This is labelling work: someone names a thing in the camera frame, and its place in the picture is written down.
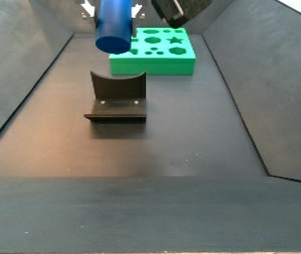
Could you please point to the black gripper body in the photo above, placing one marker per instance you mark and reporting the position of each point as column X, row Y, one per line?
column 176, row 12

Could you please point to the blue oval cylinder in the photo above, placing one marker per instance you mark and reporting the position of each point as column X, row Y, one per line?
column 114, row 28

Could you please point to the green foam shape board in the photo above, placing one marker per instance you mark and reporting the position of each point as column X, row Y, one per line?
column 160, row 51

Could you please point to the black curved fixture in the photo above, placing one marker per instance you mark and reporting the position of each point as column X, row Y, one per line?
column 119, row 98

